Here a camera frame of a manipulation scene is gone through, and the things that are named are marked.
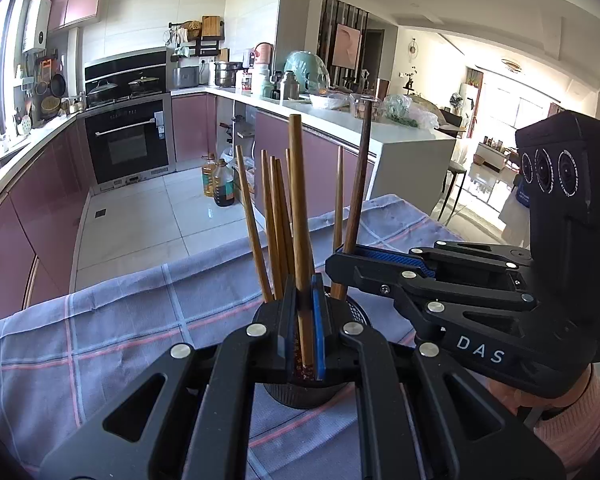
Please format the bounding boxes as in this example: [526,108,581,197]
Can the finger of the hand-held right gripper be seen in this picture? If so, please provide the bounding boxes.
[325,251,538,335]
[335,240,534,278]

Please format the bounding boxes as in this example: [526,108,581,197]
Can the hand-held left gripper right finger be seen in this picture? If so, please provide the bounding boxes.
[310,271,566,480]

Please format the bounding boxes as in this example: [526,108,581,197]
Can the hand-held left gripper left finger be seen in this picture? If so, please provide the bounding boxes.
[37,274,301,480]

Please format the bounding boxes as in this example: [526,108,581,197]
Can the black mesh utensil holder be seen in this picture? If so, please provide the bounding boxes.
[250,287,372,411]

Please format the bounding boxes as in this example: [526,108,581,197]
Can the bunch of wooden chopsticks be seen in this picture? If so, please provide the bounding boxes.
[234,145,347,303]

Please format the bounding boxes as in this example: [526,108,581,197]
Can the person's right forearm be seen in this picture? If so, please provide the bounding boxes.
[527,365,600,473]

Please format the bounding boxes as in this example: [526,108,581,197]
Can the person's right hand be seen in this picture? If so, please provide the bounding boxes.
[485,369,595,419]

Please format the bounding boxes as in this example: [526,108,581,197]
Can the pink kitchen base cabinet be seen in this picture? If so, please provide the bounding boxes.
[171,92,218,163]
[232,100,456,223]
[0,110,96,326]

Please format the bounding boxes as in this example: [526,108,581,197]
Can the black stool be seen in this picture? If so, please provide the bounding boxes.
[440,160,468,223]

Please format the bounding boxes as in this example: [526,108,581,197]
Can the clear plastic bag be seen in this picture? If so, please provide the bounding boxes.
[382,94,438,128]

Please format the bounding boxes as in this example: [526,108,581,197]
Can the clear glass container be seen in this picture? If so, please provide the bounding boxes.
[352,94,381,121]

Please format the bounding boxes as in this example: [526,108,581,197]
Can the blue plaid tablecloth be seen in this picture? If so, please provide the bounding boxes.
[0,194,481,480]

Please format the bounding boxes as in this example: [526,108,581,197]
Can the cooking oil bottles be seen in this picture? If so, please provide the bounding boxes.
[212,159,236,207]

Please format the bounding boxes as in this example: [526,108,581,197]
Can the white plastic bag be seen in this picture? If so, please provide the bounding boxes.
[222,145,256,196]

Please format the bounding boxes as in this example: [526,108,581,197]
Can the green dome food cover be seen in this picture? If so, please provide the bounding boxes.
[284,51,329,93]

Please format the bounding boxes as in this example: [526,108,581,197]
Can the dark slatted partition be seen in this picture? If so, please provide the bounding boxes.
[320,0,371,86]

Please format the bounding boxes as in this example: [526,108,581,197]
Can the black built-in oven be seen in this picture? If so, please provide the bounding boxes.
[82,97,174,187]

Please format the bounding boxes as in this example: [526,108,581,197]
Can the steel stock pot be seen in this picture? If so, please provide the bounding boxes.
[214,61,242,87]

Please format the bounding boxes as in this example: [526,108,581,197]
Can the wok with glass lid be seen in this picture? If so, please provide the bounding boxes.
[128,76,161,97]
[87,80,118,106]

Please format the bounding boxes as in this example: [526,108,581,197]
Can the black range hood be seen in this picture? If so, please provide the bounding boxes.
[84,47,170,106]

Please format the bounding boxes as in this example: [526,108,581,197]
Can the white water heater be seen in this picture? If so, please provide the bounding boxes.
[22,0,51,53]

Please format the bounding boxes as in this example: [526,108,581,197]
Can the pink wall painting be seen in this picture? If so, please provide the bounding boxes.
[332,24,363,69]

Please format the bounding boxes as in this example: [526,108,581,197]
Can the black wall rack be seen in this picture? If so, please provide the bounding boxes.
[168,20,226,58]

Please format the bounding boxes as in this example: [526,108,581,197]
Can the pink wall cabinet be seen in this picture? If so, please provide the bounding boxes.
[45,0,106,33]

